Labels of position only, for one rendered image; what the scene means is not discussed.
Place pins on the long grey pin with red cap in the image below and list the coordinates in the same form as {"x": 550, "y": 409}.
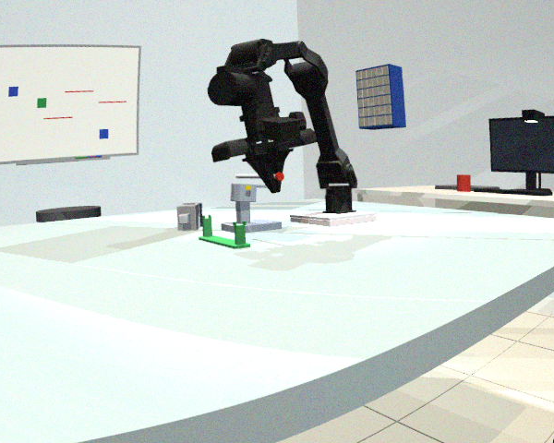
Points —
{"x": 278, "y": 176}

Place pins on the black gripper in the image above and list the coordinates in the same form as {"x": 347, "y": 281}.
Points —
{"x": 266, "y": 158}

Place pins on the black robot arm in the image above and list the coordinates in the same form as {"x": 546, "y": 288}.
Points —
{"x": 243, "y": 82}

